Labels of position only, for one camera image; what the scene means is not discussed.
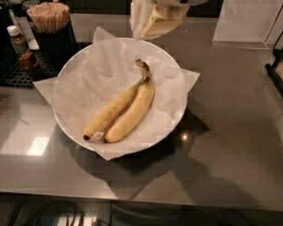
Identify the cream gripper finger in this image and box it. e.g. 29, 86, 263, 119
129, 0, 155, 40
141, 7, 186, 40

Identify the yellow banana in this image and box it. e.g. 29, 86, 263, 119
105, 58, 155, 143
83, 79, 143, 141

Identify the white bowl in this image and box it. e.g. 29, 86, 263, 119
52, 37, 190, 154

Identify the clear acrylic sign stand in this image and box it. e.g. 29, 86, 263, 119
212, 0, 283, 49

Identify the white paper liner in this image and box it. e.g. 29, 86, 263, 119
32, 25, 201, 162

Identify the bundle of wooden chopsticks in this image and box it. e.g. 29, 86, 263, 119
26, 2, 70, 33

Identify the black chopstick holder cup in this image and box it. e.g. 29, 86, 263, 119
34, 22, 76, 72

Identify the dark jar with lid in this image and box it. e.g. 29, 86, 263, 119
8, 0, 26, 17

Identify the small red-brown jar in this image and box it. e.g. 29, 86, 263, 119
19, 52, 38, 72

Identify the small brown sauce bottle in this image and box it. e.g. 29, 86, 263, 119
7, 25, 29, 55

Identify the black container far left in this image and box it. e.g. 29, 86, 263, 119
0, 0, 12, 46

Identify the black grid mat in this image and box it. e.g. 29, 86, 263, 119
0, 41, 92, 89

